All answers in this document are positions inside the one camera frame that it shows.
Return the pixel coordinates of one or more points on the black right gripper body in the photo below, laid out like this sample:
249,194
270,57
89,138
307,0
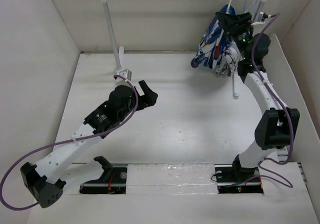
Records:
241,35

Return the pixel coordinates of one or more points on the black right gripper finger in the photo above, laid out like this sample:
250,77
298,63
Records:
243,19
227,21

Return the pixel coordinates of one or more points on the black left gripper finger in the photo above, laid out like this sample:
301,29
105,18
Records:
150,98
145,88

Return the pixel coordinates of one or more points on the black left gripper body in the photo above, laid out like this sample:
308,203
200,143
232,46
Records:
141,102

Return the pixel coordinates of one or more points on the wooden clothes hanger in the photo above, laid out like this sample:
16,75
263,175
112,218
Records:
222,31

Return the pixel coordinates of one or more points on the blue red white patterned trousers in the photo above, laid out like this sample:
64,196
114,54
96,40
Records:
211,47

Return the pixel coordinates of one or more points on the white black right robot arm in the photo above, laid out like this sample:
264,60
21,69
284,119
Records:
278,124

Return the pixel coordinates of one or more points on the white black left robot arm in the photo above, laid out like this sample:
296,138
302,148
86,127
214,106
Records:
49,177

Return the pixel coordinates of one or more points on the black white newspaper print garment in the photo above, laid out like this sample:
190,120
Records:
228,60

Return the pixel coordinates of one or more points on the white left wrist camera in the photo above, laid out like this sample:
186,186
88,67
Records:
126,73

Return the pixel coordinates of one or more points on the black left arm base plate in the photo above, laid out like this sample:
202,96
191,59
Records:
112,180

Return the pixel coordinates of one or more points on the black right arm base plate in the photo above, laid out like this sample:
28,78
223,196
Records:
231,182

